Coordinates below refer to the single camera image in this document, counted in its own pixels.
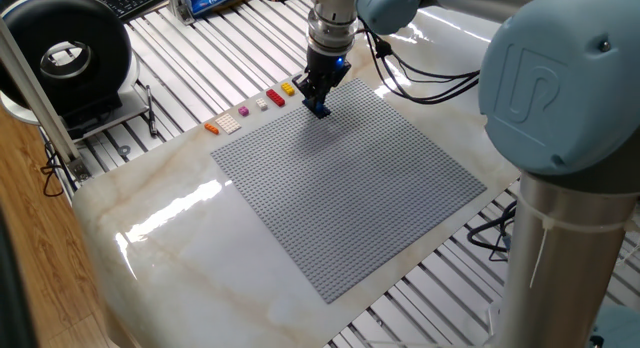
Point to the blue Lego brick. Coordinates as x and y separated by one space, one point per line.
318 107

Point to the aluminium frame profile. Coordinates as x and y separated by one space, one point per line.
30 88

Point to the yellow Lego brick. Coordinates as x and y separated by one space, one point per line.
288 89

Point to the small magenta Lego brick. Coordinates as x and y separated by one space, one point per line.
243 111

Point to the blue tissue pack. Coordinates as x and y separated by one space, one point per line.
210 0

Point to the small white Lego brick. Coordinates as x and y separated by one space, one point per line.
261 104

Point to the white zip tie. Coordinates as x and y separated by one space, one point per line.
545 225

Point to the silver device base plate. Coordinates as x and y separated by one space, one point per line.
131 108

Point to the red Lego brick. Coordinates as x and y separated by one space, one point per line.
275 98

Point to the large white Lego plate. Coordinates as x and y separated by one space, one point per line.
228 123

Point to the dark blurred foreground object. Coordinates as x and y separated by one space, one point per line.
12 298

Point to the short aluminium post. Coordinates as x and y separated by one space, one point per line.
180 8

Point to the marble pattern board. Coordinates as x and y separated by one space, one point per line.
200 268

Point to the metal washer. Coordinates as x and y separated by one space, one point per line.
119 151

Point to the grey Lego baseplate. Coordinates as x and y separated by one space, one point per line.
345 193

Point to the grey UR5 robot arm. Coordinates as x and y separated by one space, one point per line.
560 268

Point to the black keyboard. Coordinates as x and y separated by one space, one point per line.
135 0

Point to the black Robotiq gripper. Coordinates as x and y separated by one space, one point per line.
327 68

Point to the silver corner bracket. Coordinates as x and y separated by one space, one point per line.
80 169

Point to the orange Lego brick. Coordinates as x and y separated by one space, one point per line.
211 128

